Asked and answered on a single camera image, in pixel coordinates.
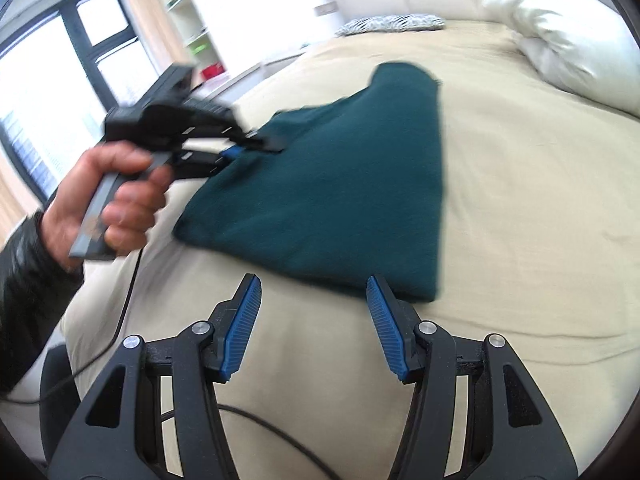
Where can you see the black jacket left forearm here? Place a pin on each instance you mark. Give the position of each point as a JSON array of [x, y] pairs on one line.
[[35, 292]]

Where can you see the black framed window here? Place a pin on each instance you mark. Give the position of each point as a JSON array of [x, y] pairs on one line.
[[60, 74]]

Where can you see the white folded duvet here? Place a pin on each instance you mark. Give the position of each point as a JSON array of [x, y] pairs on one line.
[[579, 46]]

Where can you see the beige curtain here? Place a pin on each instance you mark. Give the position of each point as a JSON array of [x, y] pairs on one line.
[[158, 35]]

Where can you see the red box on shelf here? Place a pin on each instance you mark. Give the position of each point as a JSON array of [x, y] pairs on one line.
[[212, 71]]

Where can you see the zebra striped pillow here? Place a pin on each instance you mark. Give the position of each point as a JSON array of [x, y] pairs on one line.
[[383, 24]]

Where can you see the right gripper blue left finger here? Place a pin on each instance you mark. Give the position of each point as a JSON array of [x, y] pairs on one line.
[[232, 322]]

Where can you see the dark green knit garment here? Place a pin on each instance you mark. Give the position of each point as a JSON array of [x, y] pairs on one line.
[[356, 192]]

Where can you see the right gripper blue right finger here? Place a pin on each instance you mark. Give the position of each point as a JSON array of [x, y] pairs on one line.
[[394, 321]]

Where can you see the beige bed sheet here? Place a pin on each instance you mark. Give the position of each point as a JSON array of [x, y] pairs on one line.
[[540, 244]]

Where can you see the white bedside table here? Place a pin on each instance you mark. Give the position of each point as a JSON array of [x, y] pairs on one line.
[[232, 90]]

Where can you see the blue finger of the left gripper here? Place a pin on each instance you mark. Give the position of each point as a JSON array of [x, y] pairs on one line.
[[232, 153]]

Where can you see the white wall shelf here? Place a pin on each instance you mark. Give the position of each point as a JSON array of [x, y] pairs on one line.
[[192, 31]]

